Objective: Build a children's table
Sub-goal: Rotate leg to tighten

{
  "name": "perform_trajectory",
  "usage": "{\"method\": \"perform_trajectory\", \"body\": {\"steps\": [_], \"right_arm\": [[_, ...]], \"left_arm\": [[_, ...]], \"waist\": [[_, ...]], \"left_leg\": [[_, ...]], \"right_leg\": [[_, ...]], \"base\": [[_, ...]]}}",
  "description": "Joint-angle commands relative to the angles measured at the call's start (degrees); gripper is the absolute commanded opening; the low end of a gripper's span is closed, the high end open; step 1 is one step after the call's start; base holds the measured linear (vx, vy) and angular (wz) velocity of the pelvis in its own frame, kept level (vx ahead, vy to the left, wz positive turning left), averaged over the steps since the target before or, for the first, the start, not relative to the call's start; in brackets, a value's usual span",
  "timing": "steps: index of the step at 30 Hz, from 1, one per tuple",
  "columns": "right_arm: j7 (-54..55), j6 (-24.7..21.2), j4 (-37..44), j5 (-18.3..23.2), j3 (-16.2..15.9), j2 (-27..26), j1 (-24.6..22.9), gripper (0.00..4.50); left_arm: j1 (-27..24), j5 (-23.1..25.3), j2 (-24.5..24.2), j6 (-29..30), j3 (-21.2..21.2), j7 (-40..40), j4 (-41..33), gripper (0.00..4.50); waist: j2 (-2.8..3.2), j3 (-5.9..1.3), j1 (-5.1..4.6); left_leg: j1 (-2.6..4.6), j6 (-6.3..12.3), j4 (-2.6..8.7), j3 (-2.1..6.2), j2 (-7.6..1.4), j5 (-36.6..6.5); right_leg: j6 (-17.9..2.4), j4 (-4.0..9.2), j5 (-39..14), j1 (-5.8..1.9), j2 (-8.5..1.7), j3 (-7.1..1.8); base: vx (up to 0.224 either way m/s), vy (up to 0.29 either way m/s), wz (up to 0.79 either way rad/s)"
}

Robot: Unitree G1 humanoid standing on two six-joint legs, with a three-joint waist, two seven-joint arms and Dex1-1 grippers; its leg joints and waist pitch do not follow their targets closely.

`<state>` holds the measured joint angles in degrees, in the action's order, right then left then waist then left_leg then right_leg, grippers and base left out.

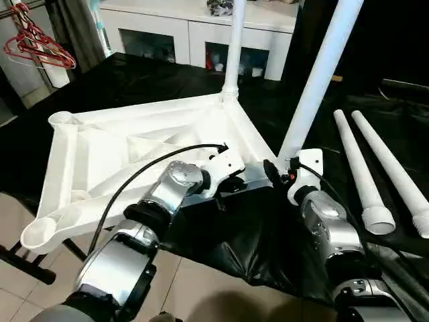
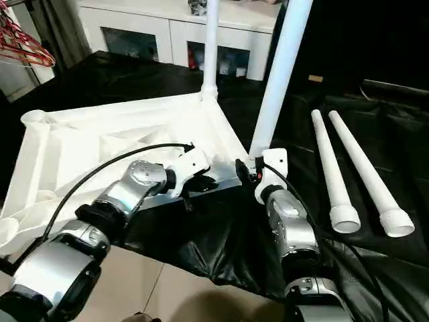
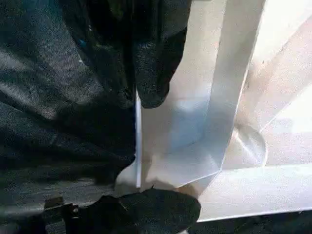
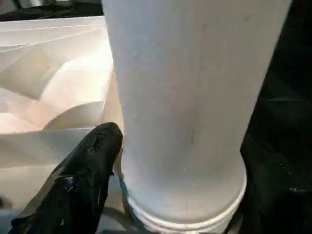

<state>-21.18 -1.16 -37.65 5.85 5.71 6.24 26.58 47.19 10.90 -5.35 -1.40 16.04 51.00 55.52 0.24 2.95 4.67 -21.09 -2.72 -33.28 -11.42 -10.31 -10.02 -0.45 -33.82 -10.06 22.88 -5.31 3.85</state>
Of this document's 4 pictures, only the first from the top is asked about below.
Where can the white plastic table leg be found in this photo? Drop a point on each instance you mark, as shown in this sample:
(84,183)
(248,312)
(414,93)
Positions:
(234,50)
(318,77)
(358,161)
(392,161)

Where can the white plastic table top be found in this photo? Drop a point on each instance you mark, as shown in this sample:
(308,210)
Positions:
(100,144)

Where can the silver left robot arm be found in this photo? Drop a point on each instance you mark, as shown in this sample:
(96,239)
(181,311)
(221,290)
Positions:
(117,261)

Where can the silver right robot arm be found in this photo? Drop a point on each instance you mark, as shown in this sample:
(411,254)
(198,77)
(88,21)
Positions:
(338,231)

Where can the black work surface mat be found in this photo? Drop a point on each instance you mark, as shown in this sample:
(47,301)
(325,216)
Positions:
(261,241)

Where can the white jar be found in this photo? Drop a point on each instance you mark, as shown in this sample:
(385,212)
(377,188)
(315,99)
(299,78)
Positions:
(257,71)
(220,66)

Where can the yellow label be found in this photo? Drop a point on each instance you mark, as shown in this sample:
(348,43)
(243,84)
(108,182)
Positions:
(337,78)

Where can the red bottle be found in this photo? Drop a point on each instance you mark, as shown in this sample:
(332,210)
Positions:
(211,59)

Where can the dark patterned object on cabinet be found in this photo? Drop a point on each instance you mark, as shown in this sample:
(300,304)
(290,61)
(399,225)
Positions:
(218,7)

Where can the white glass door cabinet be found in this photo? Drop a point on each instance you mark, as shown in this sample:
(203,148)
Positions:
(151,23)

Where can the grey curtain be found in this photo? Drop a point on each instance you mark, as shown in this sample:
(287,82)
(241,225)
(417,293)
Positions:
(80,33)

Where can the red clothes hangers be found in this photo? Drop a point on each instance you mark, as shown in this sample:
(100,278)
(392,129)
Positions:
(40,50)

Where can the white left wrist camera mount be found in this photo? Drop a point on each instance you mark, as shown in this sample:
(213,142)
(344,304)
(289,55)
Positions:
(224,164)

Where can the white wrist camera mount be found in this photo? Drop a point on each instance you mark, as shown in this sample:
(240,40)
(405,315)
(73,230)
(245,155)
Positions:
(224,164)
(308,167)

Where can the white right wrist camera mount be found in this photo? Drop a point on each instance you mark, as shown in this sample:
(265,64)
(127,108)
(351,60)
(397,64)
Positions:
(308,167)

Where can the black metal frame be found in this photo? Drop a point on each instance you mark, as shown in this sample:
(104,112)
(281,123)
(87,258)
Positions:
(409,87)

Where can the metal clothes rail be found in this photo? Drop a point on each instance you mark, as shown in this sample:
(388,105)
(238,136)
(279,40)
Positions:
(10,11)

